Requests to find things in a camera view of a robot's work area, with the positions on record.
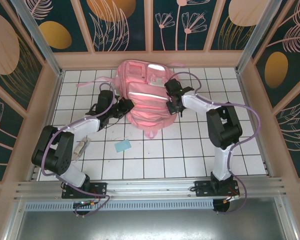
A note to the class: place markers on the small clear plastic box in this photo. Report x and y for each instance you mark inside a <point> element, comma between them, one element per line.
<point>81,148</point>

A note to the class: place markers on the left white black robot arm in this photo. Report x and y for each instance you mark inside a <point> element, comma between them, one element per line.
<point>55,150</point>

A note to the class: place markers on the small circuit board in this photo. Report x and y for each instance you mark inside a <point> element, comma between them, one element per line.
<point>83,203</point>

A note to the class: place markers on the aluminium mounting rail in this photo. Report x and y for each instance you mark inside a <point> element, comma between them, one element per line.
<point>150,186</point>

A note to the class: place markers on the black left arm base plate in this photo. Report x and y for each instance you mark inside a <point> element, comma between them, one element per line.
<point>100,187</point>

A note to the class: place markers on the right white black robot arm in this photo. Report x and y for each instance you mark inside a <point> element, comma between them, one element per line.
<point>225,130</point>

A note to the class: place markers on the grey metal sheet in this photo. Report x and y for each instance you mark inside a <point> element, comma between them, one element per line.
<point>150,225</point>

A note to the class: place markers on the aluminium frame post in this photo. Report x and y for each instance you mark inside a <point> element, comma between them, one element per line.
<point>40,37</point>
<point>255,35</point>

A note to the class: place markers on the pink student backpack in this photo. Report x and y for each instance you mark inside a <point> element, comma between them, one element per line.
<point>145,105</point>

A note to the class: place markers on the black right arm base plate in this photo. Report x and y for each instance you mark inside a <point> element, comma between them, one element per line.
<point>202,188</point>

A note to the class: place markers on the light blue note pad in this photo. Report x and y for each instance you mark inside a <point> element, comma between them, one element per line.
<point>122,146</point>

